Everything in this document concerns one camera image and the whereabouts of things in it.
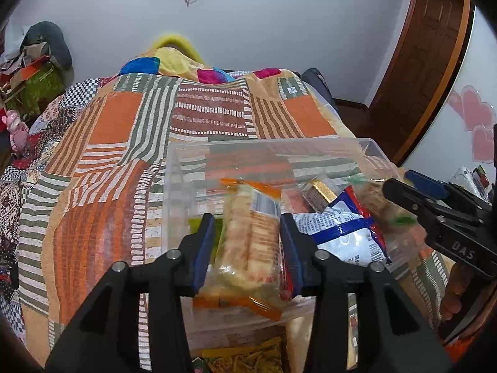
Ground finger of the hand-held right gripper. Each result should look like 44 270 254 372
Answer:
382 178 442 222
404 169 453 200

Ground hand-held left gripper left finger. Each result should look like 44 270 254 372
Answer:
44 213 217 373

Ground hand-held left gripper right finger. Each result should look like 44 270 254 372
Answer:
280 212 453 373

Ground orange-edged clear biscuit packet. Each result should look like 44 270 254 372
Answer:
193 178 283 321

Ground clear plastic storage box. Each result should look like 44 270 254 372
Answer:
161 137 401 352

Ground person's right hand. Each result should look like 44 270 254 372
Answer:
440 265 473 321

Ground green-edged clear snack packet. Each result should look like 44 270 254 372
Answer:
351 175 418 228

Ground white blue red snack packet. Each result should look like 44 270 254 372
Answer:
293 186 391 269

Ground brown gold snack packet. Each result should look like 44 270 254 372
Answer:
301 178 342 214

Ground yellow fries snack packet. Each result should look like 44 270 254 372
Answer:
194 337 284 373

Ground brown wooden door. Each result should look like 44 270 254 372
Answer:
368 0 473 164

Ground patchwork striped blanket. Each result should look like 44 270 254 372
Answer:
0 47 451 373

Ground yellow pillow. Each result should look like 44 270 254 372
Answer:
149 33 205 63

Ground pink plush toy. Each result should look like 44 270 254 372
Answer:
2 109 30 152

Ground green patterned bag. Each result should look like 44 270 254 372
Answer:
8 64 65 119

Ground pink heart wall stickers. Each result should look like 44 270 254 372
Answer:
446 85 497 164

